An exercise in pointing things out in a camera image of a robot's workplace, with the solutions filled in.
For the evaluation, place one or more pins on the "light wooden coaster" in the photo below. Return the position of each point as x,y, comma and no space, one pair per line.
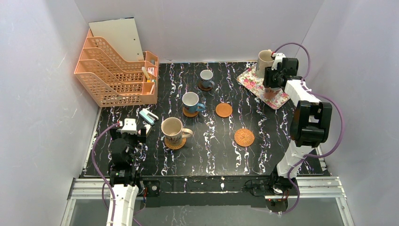
188,114
224,110

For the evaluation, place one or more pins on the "white board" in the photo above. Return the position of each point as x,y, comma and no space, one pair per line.
122,35

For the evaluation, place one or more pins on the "blue patterned mug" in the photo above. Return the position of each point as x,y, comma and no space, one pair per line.
192,103

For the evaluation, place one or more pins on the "large beige floral mug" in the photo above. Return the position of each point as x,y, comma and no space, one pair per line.
174,130

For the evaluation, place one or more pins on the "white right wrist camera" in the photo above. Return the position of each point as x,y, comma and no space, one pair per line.
277,61

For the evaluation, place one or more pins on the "woven rattan coaster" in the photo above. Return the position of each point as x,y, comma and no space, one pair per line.
175,147
244,137

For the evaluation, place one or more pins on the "tall beige mug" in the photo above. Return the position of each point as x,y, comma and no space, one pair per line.
264,60

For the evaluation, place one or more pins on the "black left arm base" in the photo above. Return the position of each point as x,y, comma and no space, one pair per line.
147,188

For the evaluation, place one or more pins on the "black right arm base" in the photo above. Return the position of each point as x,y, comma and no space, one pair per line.
276,190

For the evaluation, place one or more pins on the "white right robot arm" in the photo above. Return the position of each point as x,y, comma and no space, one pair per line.
311,121

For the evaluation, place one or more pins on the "small grey mug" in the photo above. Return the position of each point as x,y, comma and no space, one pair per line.
206,77

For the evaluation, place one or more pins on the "dark wooden coaster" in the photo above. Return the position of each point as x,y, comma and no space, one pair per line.
200,86

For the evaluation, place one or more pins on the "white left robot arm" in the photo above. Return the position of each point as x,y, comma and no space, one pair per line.
124,179

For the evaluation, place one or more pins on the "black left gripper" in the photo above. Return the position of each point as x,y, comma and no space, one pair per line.
137,137

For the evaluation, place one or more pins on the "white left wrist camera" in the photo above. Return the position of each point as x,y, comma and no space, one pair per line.
129,126

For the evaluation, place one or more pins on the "white and red mug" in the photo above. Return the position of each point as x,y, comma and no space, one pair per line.
270,93

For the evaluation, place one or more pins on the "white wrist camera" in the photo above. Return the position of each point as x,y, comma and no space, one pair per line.
277,61
129,126

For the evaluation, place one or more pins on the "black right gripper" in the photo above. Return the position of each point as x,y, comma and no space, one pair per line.
271,80

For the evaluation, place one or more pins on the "orange plastic file organizer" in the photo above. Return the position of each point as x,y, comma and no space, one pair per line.
113,81

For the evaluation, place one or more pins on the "light blue stapler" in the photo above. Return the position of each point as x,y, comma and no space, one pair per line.
148,116

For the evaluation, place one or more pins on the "aluminium frame rail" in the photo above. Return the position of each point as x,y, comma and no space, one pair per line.
209,190

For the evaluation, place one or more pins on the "white and pink stapler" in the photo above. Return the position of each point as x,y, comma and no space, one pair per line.
148,128

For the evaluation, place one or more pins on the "floral tray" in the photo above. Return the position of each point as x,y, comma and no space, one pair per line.
255,85

